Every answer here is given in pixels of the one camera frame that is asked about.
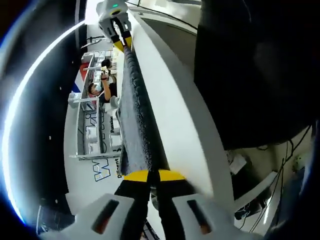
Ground ceiling light strip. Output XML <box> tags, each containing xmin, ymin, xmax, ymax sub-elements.
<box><xmin>2</xmin><ymin>21</ymin><xmax>87</xmax><ymax>221</ymax></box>

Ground small grey cloth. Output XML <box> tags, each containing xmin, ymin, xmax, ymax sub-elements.
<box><xmin>108</xmin><ymin>96</ymin><xmax>121</xmax><ymax>110</ymax></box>

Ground white shelf storage bins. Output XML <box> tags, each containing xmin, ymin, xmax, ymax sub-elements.
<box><xmin>84</xmin><ymin>109</ymin><xmax>121</xmax><ymax>155</ymax></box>

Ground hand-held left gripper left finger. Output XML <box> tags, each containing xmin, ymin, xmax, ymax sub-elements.
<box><xmin>39</xmin><ymin>169</ymin><xmax>151</xmax><ymax>240</ymax></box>

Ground grey metal shelf rack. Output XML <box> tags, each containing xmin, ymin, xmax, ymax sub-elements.
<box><xmin>68</xmin><ymin>51</ymin><xmax>123</xmax><ymax>161</ymax></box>

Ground grey towel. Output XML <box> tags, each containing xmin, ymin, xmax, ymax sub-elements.
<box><xmin>115</xmin><ymin>46</ymin><xmax>161</xmax><ymax>176</ymax></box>

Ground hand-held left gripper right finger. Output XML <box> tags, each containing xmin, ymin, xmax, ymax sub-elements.
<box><xmin>156</xmin><ymin>169</ymin><xmax>251</xmax><ymax>240</ymax></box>

